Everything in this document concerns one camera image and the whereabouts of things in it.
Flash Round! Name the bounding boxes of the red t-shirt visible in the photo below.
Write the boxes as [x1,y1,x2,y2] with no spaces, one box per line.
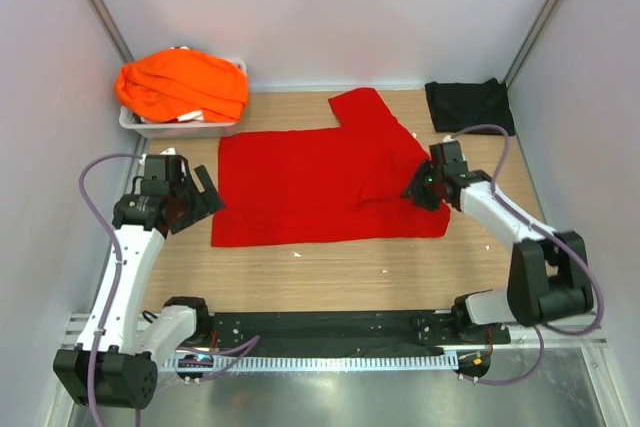
[211,87,450,248]

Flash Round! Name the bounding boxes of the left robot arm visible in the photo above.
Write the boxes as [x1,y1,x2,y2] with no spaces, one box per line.
[53,149,224,410]

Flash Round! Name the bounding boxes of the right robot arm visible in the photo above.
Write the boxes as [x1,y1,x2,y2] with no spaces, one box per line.
[402,140,595,343]

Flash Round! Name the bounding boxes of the folded black t-shirt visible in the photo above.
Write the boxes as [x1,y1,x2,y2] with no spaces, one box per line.
[425,78,515,136]

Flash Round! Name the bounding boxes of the white plastic basket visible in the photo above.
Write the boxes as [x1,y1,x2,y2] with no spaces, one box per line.
[117,59,249,140]

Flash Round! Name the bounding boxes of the white red garment in basket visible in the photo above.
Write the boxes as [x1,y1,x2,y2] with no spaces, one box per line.
[140,111,205,124]

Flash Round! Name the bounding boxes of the orange t-shirt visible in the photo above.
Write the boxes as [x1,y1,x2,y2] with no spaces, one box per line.
[114,48,249,122]

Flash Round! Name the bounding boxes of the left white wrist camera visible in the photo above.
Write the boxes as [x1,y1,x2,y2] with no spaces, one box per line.
[140,147,177,162]

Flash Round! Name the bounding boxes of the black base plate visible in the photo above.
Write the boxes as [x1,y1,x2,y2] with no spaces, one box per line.
[210,310,511,358]

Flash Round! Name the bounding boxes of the right corner post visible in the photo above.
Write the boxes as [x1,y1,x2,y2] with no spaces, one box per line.
[503,0,563,88]

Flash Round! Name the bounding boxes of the corner post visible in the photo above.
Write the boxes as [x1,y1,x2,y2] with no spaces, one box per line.
[503,0,563,88]
[87,0,134,63]

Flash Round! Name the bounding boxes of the slotted cable duct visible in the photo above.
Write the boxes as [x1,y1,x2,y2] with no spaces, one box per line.
[160,351,459,374]

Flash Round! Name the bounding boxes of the left corner post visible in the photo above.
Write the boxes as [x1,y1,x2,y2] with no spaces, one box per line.
[87,0,134,63]

